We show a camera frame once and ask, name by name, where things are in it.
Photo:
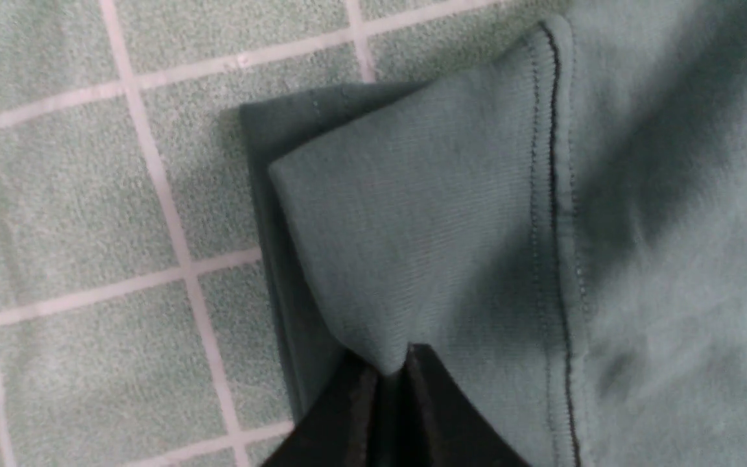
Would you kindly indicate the green checkered tablecloth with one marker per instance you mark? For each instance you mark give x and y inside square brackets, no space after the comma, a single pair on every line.
[134,324]

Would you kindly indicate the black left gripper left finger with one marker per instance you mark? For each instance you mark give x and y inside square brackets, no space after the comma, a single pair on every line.
[338,429]

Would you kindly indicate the green long sleeve shirt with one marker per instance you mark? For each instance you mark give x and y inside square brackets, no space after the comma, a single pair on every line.
[565,226]

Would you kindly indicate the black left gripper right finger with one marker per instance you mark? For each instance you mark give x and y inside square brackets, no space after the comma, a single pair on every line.
[434,423]

